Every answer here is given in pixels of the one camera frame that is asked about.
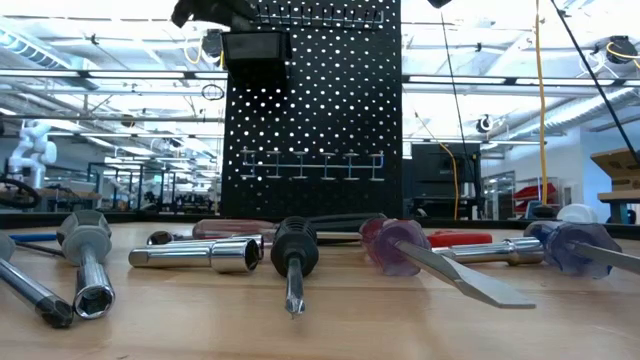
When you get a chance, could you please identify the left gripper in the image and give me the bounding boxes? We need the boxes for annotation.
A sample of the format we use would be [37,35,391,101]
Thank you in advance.
[171,0,258,32]

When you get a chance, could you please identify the slim red clear screwdriver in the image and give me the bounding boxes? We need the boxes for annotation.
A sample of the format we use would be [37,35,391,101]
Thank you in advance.
[191,218,362,247]

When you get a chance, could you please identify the black ribbed handle screwdriver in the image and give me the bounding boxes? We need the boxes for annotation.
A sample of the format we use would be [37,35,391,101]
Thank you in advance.
[268,214,321,319]

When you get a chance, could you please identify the large red clear screwdriver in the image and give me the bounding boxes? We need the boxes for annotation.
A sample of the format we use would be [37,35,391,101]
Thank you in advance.
[358,216,538,310]

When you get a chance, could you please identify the grey-black handle nut driver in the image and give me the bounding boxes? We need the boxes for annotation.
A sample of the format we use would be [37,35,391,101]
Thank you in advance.
[55,208,117,321]

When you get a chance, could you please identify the blue clear handle screwdriver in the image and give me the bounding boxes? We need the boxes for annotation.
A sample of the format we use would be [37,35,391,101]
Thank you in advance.
[522,219,640,280]

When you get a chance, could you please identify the blue T-handle hex key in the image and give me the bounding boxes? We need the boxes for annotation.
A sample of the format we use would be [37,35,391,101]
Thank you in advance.
[8,232,66,259]

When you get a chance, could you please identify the grey-black handle screwdriver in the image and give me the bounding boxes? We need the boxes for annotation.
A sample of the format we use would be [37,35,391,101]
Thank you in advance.
[0,232,75,330]

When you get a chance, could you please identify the black peg board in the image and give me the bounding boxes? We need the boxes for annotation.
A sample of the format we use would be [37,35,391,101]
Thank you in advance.
[220,0,404,220]

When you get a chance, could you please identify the black cabinet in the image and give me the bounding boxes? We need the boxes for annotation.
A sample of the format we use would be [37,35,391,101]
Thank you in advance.
[409,141,483,220]

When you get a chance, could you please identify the dark framed workstations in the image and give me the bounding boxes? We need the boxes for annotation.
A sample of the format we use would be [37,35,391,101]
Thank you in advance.
[87,159,222,215]

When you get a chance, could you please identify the red storage bins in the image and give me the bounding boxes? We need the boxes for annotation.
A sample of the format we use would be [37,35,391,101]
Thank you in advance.
[512,181,559,215]

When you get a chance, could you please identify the red stubby screwdriver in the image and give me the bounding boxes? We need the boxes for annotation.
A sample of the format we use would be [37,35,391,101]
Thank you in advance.
[426,228,495,250]

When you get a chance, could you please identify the cardboard box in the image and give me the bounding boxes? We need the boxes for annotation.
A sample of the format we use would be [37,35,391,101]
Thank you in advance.
[589,146,640,194]

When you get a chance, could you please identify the white round bin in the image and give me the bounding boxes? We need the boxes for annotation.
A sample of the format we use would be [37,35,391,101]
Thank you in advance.
[555,202,600,225]

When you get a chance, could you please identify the wooden workbench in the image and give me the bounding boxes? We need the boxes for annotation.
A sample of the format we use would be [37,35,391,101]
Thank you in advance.
[597,188,640,225]

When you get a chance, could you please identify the black cable reel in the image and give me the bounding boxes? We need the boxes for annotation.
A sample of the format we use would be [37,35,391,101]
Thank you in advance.
[201,28,225,60]
[605,34,640,67]
[474,113,496,135]

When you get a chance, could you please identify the chrome prong tool rail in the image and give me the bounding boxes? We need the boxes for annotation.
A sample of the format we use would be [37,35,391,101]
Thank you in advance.
[249,2,386,30]

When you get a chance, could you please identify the black wire loop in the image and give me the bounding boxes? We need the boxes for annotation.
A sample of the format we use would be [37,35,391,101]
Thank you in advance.
[200,82,227,102]

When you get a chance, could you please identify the thin black cable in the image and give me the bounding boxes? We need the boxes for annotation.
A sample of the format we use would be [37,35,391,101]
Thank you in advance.
[438,10,476,169]

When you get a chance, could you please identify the yellow hanging cord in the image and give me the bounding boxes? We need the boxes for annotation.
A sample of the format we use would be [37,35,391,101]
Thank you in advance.
[532,0,550,207]

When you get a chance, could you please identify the chrome loop tool rail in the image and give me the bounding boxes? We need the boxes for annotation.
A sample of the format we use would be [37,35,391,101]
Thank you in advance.
[238,147,386,183]

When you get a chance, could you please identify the black hanging cable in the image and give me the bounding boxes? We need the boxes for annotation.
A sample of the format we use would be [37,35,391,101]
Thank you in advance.
[548,0,640,167]

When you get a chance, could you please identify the thin yellow cable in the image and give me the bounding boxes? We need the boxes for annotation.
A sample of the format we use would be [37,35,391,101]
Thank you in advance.
[413,111,460,221]

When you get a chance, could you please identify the black round cord weight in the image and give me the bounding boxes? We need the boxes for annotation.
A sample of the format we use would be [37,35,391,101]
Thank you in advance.
[530,203,559,220]

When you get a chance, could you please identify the black ring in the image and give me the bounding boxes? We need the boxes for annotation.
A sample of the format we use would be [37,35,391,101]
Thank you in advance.
[0,177,45,211]

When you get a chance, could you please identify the black aluminium table frame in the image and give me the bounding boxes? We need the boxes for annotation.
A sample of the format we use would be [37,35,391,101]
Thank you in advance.
[0,209,640,236]

